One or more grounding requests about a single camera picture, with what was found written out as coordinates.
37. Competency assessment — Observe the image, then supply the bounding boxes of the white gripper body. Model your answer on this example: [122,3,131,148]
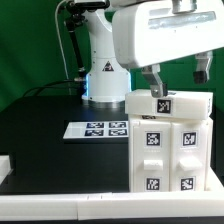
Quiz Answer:
[111,0,224,68]

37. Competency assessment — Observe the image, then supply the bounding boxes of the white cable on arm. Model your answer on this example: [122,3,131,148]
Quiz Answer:
[54,0,73,81]

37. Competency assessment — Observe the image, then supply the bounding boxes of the white cabinet box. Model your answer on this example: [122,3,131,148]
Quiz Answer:
[129,115,213,192]

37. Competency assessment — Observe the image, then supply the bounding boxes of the white cabinet top block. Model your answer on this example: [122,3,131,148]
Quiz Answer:
[125,89,213,120]

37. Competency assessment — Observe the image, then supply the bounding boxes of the black power cables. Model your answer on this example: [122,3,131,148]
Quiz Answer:
[22,78,84,98]

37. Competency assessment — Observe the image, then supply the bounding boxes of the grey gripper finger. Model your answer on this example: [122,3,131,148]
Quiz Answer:
[142,64,166,98]
[193,51,213,84]

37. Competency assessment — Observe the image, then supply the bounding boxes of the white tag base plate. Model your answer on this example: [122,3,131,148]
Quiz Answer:
[63,121,129,140]

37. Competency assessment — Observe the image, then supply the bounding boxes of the white U-shaped fence frame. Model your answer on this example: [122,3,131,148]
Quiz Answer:
[0,150,224,222]

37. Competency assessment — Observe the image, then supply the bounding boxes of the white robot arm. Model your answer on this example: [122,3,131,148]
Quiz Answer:
[56,0,224,103]

